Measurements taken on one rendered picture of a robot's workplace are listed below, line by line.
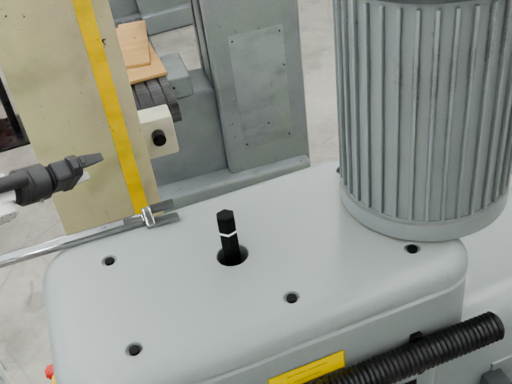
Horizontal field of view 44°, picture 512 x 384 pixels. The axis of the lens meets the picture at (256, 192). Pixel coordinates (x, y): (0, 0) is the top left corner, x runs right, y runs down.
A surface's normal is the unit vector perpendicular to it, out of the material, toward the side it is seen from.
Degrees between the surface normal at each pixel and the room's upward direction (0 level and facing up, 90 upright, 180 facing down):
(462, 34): 90
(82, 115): 90
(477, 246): 0
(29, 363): 0
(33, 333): 0
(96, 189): 90
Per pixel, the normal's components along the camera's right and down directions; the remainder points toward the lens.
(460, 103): 0.11, 0.59
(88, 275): -0.11, -0.79
